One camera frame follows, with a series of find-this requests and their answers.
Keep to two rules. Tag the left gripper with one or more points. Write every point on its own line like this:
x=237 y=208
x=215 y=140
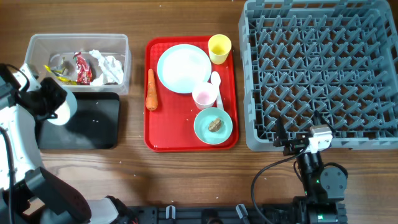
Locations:
x=55 y=94

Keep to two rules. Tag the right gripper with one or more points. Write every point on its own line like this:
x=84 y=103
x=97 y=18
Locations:
x=281 y=140

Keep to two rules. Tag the light blue rice bowl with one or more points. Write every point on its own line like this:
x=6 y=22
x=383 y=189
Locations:
x=66 y=110

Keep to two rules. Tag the yellow snack wrapper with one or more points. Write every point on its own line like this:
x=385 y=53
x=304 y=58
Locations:
x=60 y=71

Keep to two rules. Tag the red snack wrapper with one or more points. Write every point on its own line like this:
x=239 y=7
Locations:
x=83 y=68

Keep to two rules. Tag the white tissue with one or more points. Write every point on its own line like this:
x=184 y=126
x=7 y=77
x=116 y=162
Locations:
x=112 y=70

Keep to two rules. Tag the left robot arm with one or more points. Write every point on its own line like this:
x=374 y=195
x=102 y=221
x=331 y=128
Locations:
x=29 y=192

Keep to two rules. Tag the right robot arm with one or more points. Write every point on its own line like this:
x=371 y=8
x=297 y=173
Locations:
x=324 y=183

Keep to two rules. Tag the grey dishwasher rack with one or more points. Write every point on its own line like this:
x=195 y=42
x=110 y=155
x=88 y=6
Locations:
x=336 y=58

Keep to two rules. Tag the black plastic bin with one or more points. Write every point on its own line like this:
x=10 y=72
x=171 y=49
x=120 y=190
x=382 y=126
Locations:
x=94 y=125

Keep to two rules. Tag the clear plastic bin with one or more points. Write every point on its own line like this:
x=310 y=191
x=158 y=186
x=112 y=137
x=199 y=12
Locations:
x=54 y=50

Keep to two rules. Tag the brown food scrap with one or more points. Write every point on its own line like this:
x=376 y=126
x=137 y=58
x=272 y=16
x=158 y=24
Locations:
x=215 y=125

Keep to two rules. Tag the teal bowl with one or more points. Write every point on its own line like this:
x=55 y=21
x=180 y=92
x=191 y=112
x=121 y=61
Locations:
x=202 y=121

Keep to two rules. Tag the white plastic spoon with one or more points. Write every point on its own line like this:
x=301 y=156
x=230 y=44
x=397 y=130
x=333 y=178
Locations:
x=216 y=81

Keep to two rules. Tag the pink plastic cup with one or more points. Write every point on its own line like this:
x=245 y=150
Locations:
x=204 y=95

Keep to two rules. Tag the orange carrot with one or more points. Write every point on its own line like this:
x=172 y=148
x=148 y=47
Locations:
x=151 y=99

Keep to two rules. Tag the yellow plastic cup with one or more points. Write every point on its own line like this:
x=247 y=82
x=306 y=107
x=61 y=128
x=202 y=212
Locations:
x=219 y=46

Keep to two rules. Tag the light blue plate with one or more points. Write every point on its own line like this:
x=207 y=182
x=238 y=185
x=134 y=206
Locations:
x=181 y=67

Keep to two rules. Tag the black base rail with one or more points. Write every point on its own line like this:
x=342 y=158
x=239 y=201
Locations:
x=217 y=214

